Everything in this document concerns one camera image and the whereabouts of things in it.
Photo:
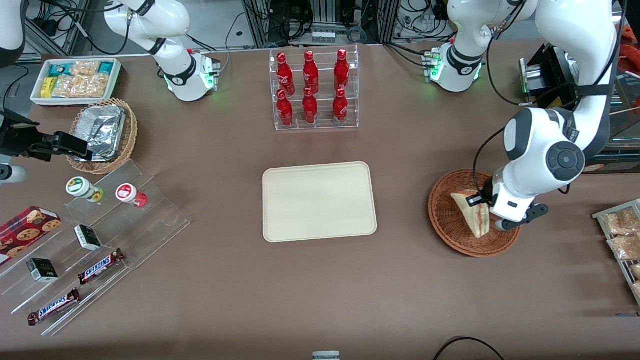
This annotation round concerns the clear acrylic stepped display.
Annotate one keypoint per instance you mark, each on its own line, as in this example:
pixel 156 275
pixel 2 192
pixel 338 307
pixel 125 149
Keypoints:
pixel 150 225

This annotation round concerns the red tartan cookie box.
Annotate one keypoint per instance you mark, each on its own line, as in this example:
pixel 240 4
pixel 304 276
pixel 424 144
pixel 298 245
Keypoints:
pixel 25 232

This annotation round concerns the white rectangular snack bin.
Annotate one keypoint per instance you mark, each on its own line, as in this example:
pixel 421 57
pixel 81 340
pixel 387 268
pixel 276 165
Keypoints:
pixel 75 101

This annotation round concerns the clear bag of biscuits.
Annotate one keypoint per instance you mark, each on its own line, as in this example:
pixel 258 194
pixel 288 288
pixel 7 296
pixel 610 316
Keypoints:
pixel 625 247
pixel 637 290
pixel 622 221
pixel 636 271

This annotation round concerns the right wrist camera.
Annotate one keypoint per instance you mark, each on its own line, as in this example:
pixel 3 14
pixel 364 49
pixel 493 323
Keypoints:
pixel 12 174

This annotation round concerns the tan wicker basket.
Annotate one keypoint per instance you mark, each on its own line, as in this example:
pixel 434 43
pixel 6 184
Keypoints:
pixel 131 135

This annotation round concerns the red cola bottle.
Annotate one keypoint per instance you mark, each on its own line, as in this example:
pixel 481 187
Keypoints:
pixel 310 107
pixel 340 107
pixel 341 70
pixel 285 75
pixel 285 110
pixel 310 72

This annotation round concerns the small grey object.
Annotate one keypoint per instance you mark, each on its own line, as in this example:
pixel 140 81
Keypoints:
pixel 326 356

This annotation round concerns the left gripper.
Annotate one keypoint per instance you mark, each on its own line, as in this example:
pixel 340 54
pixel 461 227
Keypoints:
pixel 486 196

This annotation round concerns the clear bag of crackers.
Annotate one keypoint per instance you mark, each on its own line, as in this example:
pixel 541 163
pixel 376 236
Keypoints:
pixel 67 86
pixel 95 86
pixel 85 68

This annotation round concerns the triangular sandwich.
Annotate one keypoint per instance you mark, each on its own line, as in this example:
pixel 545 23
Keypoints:
pixel 475 220

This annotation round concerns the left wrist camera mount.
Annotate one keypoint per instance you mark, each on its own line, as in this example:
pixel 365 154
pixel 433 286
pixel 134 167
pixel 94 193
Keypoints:
pixel 530 214

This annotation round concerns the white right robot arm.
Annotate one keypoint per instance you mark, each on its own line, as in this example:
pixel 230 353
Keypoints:
pixel 175 75

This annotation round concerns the teal snack packet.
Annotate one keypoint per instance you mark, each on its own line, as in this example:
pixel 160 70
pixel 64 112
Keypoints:
pixel 57 70
pixel 106 67

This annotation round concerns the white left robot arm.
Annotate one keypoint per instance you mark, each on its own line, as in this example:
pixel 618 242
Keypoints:
pixel 545 145

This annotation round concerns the black box with yellow panel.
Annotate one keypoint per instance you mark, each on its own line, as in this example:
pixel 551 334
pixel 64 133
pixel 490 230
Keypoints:
pixel 555 70

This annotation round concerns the green label drink cup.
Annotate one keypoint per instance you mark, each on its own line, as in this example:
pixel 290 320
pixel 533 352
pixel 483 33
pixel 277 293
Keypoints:
pixel 80 187

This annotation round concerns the brown round wicker basket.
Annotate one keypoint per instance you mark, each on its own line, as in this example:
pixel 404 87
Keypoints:
pixel 447 225

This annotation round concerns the small black box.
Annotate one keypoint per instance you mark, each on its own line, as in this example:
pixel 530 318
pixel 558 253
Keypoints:
pixel 87 238
pixel 42 270

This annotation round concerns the clear acrylic bottle rack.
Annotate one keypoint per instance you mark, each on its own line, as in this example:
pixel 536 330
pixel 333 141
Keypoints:
pixel 325 127

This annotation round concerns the Snickers chocolate bar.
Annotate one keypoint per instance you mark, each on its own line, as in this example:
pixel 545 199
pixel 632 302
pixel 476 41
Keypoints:
pixel 100 266
pixel 52 306

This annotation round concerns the red label drink cup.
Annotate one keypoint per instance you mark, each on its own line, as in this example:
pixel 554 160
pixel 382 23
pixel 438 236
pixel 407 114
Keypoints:
pixel 127 193

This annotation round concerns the white power strip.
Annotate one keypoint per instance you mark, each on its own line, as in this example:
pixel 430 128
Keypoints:
pixel 323 36

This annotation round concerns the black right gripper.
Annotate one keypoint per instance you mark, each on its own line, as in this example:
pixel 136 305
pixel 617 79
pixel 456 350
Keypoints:
pixel 19 140

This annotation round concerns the aluminium frame rack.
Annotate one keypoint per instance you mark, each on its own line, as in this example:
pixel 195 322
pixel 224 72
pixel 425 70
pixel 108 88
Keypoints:
pixel 260 25

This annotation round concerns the yellow snack packet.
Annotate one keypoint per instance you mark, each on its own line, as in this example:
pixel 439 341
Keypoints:
pixel 47 87

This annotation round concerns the cream plastic tray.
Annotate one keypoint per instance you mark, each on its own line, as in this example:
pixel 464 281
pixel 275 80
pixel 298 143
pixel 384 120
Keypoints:
pixel 320 202

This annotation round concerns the aluminium foil container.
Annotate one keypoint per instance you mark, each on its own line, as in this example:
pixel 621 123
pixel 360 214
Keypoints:
pixel 102 130

